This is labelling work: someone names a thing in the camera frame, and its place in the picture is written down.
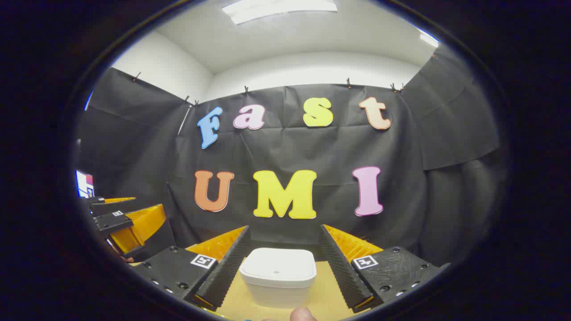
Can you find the large ceiling light panel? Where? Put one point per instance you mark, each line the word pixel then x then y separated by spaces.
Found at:
pixel 279 9

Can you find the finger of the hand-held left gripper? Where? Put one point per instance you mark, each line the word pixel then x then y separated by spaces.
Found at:
pixel 111 223
pixel 96 200

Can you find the computer monitor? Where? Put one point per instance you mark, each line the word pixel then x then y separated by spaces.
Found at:
pixel 84 183

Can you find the black backdrop cloth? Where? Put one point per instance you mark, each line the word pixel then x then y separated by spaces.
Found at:
pixel 424 200

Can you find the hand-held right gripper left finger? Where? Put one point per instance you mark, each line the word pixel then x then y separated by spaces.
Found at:
pixel 227 272

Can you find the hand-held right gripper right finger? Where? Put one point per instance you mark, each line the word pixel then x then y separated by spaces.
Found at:
pixel 341 272

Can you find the small ceiling light panel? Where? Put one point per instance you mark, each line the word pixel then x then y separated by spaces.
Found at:
pixel 429 39

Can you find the white desktop garbage bin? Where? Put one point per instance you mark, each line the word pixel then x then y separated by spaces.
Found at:
pixel 279 272

